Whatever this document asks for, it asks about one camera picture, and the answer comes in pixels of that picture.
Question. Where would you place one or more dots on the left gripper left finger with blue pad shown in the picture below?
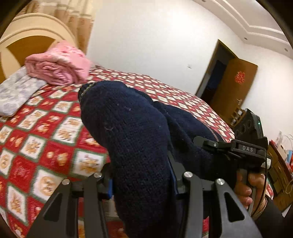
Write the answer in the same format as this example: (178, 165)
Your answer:
(59, 216)

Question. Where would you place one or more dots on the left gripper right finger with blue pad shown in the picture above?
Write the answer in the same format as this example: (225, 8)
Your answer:
(195, 196)

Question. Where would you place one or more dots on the navy patterned knit sweater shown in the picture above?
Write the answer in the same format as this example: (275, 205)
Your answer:
(138, 134)

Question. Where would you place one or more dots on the person's right hand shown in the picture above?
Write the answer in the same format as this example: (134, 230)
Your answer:
(244, 192)

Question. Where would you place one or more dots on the brown wooden dresser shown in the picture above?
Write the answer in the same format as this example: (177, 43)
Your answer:
(280, 179)

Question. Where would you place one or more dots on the wooden chair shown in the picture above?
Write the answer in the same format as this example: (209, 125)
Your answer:
(237, 116)

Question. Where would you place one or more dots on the brown wooden door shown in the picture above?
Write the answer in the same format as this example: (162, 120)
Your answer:
(230, 94)

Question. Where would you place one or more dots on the red double happiness decoration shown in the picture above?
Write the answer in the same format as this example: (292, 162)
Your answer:
(240, 77)

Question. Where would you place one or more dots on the red patchwork bedspread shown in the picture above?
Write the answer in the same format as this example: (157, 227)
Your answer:
(45, 142)

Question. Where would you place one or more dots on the grey floral pillow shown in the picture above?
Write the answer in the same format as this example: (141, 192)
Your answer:
(16, 91)

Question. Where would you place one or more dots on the pink folded blanket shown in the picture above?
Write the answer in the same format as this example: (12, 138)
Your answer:
(61, 65)

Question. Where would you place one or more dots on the cream wooden headboard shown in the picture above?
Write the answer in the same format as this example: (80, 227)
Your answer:
(29, 34)

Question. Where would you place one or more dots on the beige patterned curtain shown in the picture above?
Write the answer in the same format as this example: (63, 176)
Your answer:
(77, 15)

